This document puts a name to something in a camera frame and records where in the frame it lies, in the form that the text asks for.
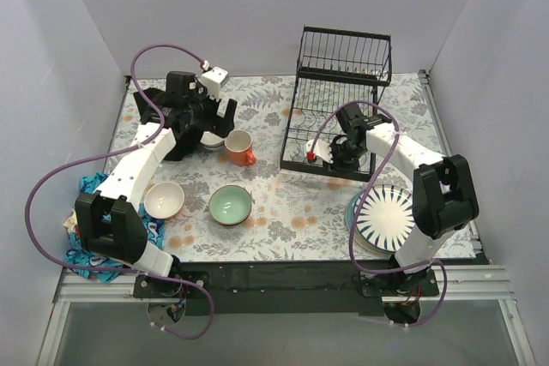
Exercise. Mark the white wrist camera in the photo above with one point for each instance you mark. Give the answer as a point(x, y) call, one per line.
point(318, 149)
point(213, 78)

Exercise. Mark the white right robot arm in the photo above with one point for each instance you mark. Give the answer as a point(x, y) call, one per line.
point(443, 195)

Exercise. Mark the green celadon bowl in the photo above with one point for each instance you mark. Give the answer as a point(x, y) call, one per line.
point(230, 205)

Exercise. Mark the floral table mat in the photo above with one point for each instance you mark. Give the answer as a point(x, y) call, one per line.
point(295, 216)

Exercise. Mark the white bowl stack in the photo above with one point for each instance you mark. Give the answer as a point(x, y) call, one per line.
point(212, 142)

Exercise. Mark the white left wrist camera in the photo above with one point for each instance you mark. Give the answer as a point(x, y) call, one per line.
point(213, 78)

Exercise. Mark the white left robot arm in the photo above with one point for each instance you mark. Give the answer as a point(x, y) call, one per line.
point(108, 219)

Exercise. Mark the blue patterned cloth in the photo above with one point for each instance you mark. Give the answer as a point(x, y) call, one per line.
point(77, 255)

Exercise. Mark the black cloth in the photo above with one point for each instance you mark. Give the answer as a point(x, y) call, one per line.
point(183, 112)

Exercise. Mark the orange ceramic mug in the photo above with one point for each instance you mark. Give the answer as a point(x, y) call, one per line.
point(239, 147)

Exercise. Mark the black wire dish rack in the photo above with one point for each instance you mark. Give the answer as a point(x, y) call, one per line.
point(334, 67)

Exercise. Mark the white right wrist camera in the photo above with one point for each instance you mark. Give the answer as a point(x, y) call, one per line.
point(318, 149)

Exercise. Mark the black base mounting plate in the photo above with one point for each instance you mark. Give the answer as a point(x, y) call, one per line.
point(279, 287)

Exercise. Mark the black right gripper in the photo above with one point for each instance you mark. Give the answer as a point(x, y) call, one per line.
point(339, 153)

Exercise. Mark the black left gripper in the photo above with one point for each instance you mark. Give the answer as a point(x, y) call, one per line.
point(220, 117)

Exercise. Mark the blue striped white plate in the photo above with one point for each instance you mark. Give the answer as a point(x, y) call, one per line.
point(387, 211)

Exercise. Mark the cream pink bowl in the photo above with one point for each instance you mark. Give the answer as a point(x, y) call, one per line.
point(164, 200)

